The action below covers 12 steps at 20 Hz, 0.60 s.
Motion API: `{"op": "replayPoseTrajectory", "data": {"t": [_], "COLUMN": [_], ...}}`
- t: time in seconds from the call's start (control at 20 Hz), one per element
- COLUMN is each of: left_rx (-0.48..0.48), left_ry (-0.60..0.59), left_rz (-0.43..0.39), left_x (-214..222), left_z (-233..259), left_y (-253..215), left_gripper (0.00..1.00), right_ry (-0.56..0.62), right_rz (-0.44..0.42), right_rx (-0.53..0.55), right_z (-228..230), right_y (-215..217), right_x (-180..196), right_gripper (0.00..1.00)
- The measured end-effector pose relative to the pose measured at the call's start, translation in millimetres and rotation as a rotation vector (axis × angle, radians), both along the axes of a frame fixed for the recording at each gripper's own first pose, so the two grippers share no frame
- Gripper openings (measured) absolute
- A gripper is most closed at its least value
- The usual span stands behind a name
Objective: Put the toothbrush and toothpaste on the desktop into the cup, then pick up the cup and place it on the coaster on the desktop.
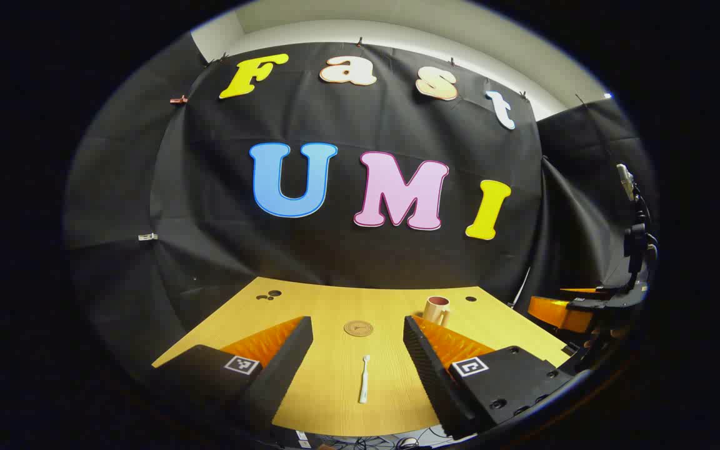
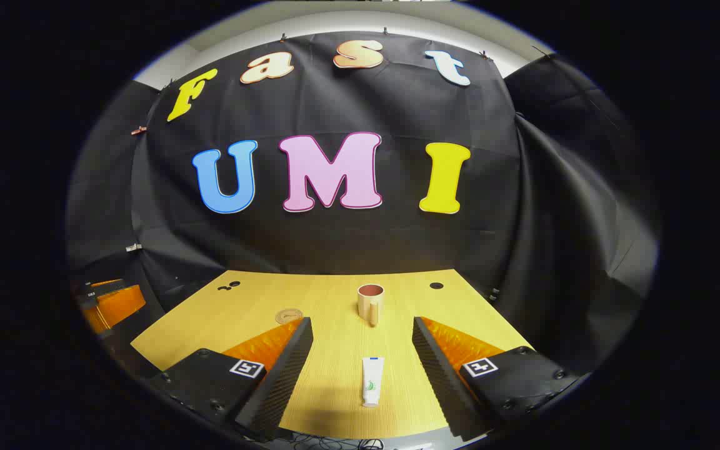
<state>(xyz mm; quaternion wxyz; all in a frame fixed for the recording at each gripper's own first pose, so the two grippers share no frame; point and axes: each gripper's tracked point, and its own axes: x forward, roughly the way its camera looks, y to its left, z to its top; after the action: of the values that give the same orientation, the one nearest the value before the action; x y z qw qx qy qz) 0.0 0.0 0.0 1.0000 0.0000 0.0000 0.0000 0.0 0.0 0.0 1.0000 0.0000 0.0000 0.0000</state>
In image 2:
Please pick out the round brown coaster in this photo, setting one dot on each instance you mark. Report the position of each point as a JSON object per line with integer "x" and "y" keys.
{"x": 288, "y": 316}

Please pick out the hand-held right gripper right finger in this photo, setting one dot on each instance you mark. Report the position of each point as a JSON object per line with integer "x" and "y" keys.
{"x": 438, "y": 375}

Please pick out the small red clip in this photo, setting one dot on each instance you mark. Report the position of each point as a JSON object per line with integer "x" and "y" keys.
{"x": 139, "y": 130}

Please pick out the wooden desktop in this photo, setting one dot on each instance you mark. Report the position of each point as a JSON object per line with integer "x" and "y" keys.
{"x": 335, "y": 300}

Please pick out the beige cup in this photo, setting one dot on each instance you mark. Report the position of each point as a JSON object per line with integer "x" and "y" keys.
{"x": 369, "y": 306}

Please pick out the black backdrop cloth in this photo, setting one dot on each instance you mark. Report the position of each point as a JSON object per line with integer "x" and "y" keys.
{"x": 347, "y": 237}

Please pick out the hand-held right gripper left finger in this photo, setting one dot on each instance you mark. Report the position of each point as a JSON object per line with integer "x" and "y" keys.
{"x": 285, "y": 375}

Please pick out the white toothpaste tube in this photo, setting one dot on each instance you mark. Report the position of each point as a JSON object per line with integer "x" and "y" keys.
{"x": 372, "y": 381}

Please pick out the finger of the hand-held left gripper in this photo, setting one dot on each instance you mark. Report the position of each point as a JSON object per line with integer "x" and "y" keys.
{"x": 119, "y": 306}
{"x": 107, "y": 289}

